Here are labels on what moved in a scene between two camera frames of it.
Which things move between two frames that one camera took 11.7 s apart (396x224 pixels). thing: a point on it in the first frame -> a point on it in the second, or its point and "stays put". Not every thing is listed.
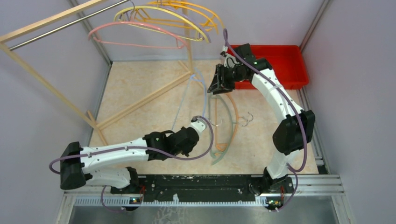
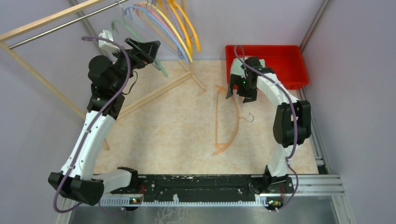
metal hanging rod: x=31 y=40 stays put
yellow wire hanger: x=173 y=12 -> x=155 y=6
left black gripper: x=186 y=151 -> x=142 y=53
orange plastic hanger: x=181 y=14 -> x=175 y=4
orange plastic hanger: x=188 y=4 -> x=173 y=5
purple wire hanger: x=180 y=9 -> x=168 y=6
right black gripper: x=220 y=80 -> x=249 y=96
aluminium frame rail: x=311 y=185 stays put
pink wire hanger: x=171 y=36 -> x=138 y=5
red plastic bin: x=287 y=61 stays put
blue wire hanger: x=197 y=77 -> x=162 y=24
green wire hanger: x=216 y=156 -> x=156 y=65
